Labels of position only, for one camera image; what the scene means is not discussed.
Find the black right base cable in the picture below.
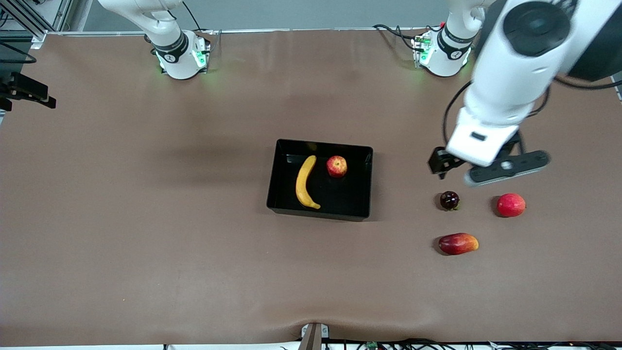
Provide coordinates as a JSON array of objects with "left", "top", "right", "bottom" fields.
[{"left": 181, "top": 0, "right": 204, "bottom": 33}]

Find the brown table mat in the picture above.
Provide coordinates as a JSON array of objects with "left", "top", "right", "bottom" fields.
[{"left": 0, "top": 27, "right": 622, "bottom": 347}]

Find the aluminium frame structure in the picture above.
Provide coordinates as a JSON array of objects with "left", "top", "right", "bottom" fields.
[{"left": 0, "top": 0, "right": 73, "bottom": 49}]

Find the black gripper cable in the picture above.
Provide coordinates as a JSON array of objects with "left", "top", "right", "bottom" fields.
[
  {"left": 0, "top": 41, "right": 37, "bottom": 64},
  {"left": 441, "top": 80, "right": 474, "bottom": 151}
]

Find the red mango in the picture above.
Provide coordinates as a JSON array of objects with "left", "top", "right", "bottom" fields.
[{"left": 438, "top": 232, "right": 480, "bottom": 256}]

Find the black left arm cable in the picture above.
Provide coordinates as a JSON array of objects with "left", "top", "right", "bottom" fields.
[{"left": 527, "top": 73, "right": 622, "bottom": 120}]

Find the plain red apple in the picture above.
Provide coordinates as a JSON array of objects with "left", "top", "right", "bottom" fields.
[{"left": 496, "top": 192, "right": 527, "bottom": 218}]

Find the yellow banana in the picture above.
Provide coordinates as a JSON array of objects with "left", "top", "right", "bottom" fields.
[{"left": 295, "top": 155, "right": 322, "bottom": 210}]

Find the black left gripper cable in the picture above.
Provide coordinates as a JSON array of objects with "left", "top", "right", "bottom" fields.
[{"left": 441, "top": 80, "right": 474, "bottom": 151}]

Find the red yellow striped apple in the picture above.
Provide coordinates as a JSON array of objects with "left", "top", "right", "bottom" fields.
[{"left": 326, "top": 155, "right": 348, "bottom": 178}]

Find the brown post metal bracket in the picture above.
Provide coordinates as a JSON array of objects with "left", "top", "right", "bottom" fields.
[{"left": 298, "top": 322, "right": 331, "bottom": 350}]

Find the metal base panel green light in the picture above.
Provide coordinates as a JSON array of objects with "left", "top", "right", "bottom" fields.
[
  {"left": 192, "top": 32, "right": 213, "bottom": 74},
  {"left": 411, "top": 33, "right": 434, "bottom": 68}
]

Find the dark purple round fruit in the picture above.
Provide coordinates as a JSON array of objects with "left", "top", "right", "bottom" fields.
[{"left": 439, "top": 191, "right": 461, "bottom": 211}]

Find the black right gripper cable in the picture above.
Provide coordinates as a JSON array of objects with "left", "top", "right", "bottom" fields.
[{"left": 0, "top": 41, "right": 37, "bottom": 64}]

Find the black plastic box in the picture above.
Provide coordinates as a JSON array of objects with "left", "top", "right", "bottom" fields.
[{"left": 266, "top": 139, "right": 374, "bottom": 222}]

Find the black left base cable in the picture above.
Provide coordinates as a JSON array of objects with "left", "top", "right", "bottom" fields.
[{"left": 373, "top": 23, "right": 424, "bottom": 52}]

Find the black base cable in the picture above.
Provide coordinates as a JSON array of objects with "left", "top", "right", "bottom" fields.
[
  {"left": 373, "top": 23, "right": 424, "bottom": 52},
  {"left": 181, "top": 0, "right": 204, "bottom": 33}
]

